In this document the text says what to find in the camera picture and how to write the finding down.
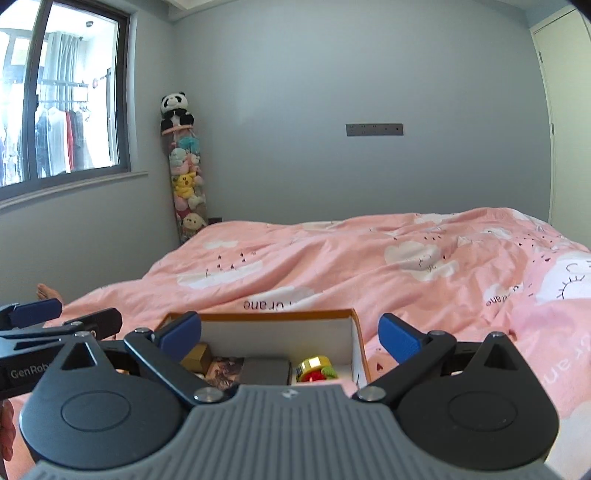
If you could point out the small gold box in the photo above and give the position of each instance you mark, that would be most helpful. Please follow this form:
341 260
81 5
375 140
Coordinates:
198 357

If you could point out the rack of hanging clothes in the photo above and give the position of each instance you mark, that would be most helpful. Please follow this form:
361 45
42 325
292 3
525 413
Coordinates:
55 134

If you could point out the yellow tape roll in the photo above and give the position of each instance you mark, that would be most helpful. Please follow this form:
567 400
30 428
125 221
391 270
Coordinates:
311 363

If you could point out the panda plush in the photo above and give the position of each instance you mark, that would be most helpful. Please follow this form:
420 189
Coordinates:
176 108

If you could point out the clear tube of plush toys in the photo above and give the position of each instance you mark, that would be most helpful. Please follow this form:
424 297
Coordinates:
184 184

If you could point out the person's left hand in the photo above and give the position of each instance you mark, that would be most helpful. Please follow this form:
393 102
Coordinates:
5 429

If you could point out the window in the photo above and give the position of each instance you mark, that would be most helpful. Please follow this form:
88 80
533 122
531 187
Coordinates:
99 55

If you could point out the orange cardboard box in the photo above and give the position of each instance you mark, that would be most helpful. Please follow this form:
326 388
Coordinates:
277 337

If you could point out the printed card box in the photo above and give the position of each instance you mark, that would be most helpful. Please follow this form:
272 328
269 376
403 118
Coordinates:
226 371

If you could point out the person's foot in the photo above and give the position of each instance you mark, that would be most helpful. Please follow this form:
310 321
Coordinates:
46 293

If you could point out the pink printed blanket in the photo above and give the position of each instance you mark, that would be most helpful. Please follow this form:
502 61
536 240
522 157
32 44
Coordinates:
369 267

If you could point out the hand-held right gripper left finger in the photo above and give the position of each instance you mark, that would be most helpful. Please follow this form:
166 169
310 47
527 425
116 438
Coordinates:
180 334

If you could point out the white door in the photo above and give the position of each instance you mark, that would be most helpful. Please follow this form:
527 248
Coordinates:
570 115

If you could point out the grey wall socket strip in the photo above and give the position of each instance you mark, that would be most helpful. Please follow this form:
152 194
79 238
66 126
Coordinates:
374 129

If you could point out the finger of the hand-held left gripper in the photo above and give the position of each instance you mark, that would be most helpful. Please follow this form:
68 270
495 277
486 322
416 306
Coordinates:
101 321
34 311

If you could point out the dark grey box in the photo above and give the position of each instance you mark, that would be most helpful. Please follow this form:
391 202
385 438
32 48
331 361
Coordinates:
265 369

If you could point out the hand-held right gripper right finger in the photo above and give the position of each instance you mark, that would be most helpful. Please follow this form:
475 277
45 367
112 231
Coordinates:
399 341

